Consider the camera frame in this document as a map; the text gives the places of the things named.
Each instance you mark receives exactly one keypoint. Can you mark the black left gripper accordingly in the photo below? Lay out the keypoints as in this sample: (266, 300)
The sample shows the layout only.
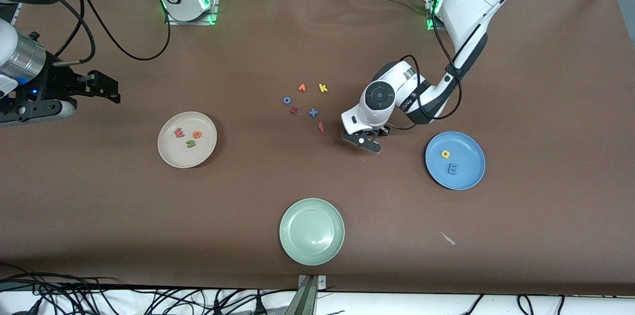
(382, 131)

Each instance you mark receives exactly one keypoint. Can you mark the aluminium frame profile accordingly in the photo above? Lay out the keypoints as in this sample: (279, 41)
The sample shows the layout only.
(16, 13)

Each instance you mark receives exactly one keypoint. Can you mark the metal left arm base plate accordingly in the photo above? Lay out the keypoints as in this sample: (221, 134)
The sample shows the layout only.
(431, 25)

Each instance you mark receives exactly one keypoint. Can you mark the pink-red foam letter w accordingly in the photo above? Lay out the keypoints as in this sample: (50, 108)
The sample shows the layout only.
(179, 132)

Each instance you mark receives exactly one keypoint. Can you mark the brown table cover mat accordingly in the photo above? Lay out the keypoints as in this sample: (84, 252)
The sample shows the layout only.
(317, 47)

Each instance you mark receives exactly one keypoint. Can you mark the blue plate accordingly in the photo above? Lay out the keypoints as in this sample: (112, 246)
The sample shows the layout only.
(466, 176)

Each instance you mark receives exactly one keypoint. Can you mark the small white paper scrap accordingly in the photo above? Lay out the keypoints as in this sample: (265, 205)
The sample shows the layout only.
(448, 238)

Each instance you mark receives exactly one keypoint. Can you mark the aluminium frame post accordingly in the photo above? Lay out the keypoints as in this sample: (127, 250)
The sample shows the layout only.
(307, 300)

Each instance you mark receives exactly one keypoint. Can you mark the blue foam letter m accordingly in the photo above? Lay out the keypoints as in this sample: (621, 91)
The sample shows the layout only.
(452, 169)

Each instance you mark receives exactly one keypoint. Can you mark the pale green plate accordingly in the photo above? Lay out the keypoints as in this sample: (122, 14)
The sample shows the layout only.
(312, 231)

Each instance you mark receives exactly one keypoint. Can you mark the beige plate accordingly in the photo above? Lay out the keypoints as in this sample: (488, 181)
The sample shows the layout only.
(187, 156)

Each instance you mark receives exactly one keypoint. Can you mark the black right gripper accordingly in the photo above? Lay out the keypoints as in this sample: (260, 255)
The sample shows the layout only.
(54, 85)

